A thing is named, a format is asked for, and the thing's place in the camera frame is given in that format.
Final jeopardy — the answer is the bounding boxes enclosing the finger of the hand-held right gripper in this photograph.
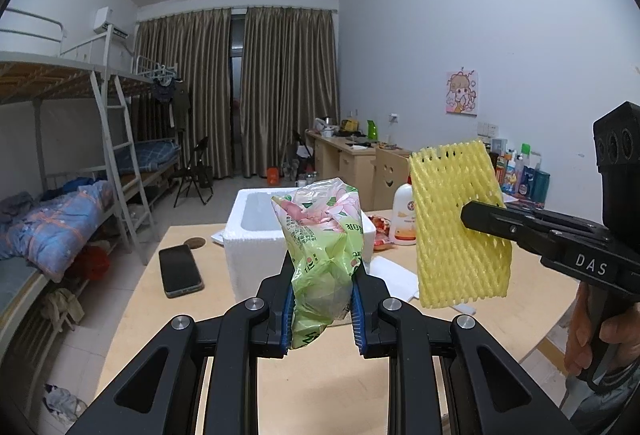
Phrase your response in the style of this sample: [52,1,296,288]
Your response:
[460,200,608,256]

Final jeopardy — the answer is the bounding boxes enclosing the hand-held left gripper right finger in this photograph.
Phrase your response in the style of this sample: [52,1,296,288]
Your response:
[350,265,581,435]

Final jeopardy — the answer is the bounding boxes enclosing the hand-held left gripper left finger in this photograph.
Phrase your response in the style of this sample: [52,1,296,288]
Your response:
[65,255,296,435]

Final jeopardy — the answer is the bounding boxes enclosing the yellow foam fruit net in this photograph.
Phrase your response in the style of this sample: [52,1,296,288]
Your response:
[407,140,513,309]

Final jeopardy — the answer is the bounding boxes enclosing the white paper napkin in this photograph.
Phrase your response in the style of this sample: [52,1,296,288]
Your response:
[370,256,421,301]

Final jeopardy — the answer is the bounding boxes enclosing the white foam box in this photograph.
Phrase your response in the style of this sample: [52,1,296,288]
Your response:
[222,187,376,303]

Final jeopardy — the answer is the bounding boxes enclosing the green printed plastic bag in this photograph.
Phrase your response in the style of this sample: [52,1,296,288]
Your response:
[271,177,365,350]

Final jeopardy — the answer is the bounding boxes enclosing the person's right forearm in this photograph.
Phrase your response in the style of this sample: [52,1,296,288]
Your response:
[570,355,640,435]

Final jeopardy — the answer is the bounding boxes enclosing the person's right hand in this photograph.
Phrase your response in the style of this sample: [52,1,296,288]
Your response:
[564,285,640,381]

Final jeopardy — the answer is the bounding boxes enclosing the desk with patterned cover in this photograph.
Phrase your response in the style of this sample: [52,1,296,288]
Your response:
[500,192,551,216]

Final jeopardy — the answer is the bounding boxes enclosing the group of toiletry bottles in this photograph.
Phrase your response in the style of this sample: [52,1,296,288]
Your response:
[487,142,551,203]

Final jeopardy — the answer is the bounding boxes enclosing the white pump lotion bottle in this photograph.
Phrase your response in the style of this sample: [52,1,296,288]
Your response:
[389,175,418,247]

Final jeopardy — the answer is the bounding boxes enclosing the wooden chair with face cutout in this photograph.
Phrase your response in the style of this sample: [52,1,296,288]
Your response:
[374,147,413,210]

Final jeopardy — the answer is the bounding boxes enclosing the black smartphone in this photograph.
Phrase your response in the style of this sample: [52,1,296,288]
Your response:
[158,244,205,299]

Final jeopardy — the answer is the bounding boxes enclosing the light wooden desk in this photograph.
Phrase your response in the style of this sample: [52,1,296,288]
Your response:
[305,130,413,213]

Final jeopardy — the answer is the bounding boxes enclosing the black folding chair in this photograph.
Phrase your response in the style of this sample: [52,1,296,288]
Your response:
[173,136,215,208]

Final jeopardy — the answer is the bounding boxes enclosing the blue checked bedding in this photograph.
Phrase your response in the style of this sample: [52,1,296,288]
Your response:
[132,140,182,176]

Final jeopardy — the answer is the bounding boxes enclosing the beige cloth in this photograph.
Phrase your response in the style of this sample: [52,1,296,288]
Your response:
[42,287,86,331]

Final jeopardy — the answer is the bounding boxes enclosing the white grey floor cloth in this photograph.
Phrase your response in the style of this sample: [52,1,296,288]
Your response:
[44,382,88,426]

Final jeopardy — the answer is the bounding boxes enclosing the brown curtain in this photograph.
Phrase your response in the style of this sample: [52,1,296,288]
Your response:
[241,6,341,178]
[135,8,233,180]

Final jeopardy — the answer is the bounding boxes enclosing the white metal bunk bed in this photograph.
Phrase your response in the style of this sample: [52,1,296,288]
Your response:
[0,7,156,366]
[131,55,183,216]

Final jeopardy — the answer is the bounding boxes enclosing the blue plaid quilt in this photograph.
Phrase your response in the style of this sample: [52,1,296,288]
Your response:
[0,180,116,283]

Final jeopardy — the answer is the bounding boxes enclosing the hanging dark clothes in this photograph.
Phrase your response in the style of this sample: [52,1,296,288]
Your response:
[150,75,191,133]

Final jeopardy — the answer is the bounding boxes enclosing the white air conditioner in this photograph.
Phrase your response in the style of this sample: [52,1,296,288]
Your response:
[93,6,128,38]

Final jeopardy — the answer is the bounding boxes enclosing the cartoon wall poster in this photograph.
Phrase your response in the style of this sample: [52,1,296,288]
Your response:
[445,70,479,114]

